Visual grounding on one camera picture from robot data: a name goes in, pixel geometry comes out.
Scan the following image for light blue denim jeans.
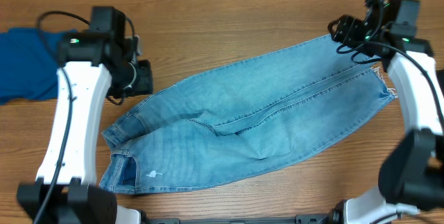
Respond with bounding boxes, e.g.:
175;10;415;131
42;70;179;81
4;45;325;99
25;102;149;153
100;35;395;194

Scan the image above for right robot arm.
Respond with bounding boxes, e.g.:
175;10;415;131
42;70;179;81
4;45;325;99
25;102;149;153
295;0;443;224

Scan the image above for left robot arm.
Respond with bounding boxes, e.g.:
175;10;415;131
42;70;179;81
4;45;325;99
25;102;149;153
17;6;153;223

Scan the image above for dark blue t-shirt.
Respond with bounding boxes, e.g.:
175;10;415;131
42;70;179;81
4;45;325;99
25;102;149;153
1;28;58;105

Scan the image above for dark navy garment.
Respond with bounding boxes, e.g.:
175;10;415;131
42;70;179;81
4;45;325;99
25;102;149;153
436;69;444;95

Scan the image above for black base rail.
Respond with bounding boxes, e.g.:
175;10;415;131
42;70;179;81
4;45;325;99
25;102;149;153
142;214;329;224

